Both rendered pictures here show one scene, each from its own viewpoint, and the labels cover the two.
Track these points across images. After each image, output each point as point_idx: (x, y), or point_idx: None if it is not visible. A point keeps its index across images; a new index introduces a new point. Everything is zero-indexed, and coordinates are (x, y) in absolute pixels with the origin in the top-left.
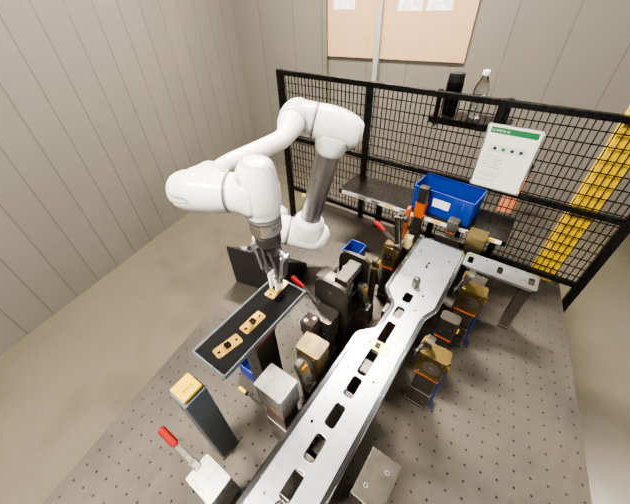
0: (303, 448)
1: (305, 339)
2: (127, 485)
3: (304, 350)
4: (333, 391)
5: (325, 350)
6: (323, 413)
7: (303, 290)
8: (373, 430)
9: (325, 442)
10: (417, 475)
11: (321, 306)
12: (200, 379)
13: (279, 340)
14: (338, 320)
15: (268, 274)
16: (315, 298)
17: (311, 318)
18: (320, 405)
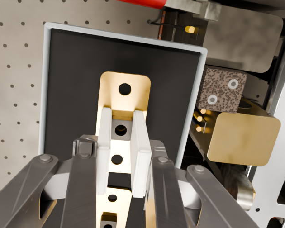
0: None
1: (223, 135)
2: None
3: (231, 159)
4: (278, 159)
5: (275, 137)
6: (271, 194)
7: (199, 50)
8: None
9: (284, 222)
10: None
11: (227, 21)
12: (5, 136)
13: (75, 16)
14: (252, 7)
15: (99, 193)
16: (208, 9)
17: (225, 87)
18: (263, 186)
